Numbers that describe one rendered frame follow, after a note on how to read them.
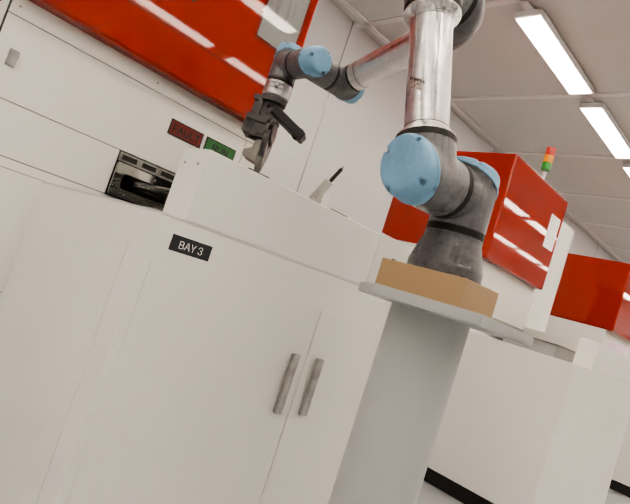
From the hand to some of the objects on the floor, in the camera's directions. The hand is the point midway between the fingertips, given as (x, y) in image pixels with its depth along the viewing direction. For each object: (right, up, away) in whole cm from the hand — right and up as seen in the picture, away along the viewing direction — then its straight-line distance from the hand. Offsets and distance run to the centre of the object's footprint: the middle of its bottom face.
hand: (258, 171), depth 147 cm
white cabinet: (-27, -100, -1) cm, 103 cm away
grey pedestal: (+21, -112, -49) cm, 124 cm away
